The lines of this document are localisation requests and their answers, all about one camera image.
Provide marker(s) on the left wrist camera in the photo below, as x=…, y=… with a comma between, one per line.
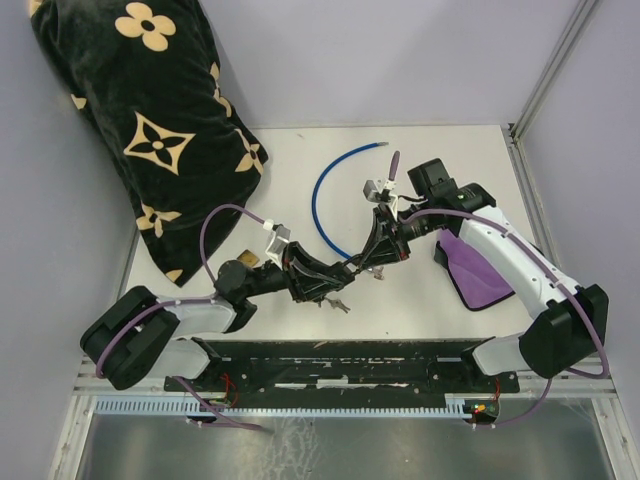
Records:
x=278, y=240

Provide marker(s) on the silver cable lock keys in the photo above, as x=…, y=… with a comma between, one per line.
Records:
x=378, y=272

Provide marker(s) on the purple cloth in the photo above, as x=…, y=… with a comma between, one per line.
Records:
x=478, y=285

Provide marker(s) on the long padlock keys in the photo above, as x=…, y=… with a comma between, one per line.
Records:
x=337, y=304

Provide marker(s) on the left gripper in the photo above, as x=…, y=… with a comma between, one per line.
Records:
x=301, y=266

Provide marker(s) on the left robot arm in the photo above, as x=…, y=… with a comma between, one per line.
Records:
x=143, y=335

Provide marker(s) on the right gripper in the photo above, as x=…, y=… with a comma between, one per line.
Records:
x=380, y=249

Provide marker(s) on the aluminium frame rail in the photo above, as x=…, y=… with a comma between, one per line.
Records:
x=575, y=28

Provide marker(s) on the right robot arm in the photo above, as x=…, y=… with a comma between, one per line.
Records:
x=568, y=320

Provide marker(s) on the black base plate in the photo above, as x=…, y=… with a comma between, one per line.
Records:
x=405, y=373

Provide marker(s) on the blue cable duct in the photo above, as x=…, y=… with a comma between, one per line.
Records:
x=187, y=405

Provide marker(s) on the black floral plush pillow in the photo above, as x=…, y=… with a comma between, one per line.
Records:
x=145, y=76

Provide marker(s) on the blue cable lock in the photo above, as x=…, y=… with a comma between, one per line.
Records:
x=339, y=213

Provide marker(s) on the small brass padlock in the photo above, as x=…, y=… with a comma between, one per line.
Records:
x=248, y=258

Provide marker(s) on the black padlock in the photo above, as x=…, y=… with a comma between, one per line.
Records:
x=352, y=265

